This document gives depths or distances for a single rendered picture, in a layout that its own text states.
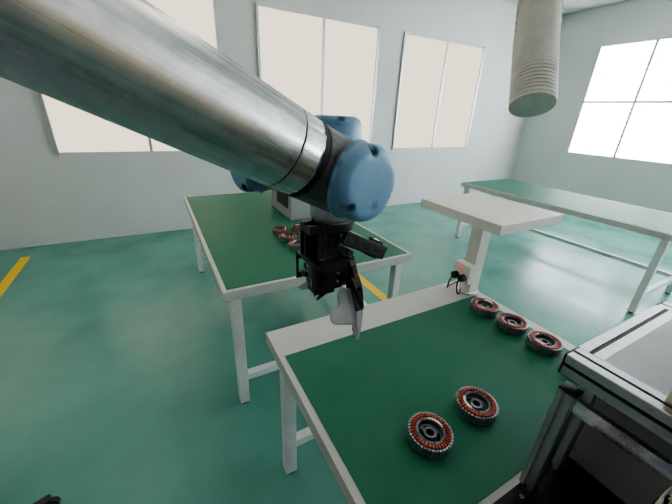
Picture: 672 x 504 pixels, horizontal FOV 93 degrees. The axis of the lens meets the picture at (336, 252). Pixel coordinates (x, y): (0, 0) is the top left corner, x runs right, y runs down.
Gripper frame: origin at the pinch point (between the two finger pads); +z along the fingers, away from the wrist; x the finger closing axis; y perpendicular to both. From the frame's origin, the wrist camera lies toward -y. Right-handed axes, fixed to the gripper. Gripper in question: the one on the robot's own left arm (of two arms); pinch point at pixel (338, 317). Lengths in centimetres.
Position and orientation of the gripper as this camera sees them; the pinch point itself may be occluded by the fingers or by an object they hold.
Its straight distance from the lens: 62.4
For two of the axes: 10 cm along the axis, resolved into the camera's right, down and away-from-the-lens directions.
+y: -8.6, 1.7, -4.9
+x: 5.1, 3.6, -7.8
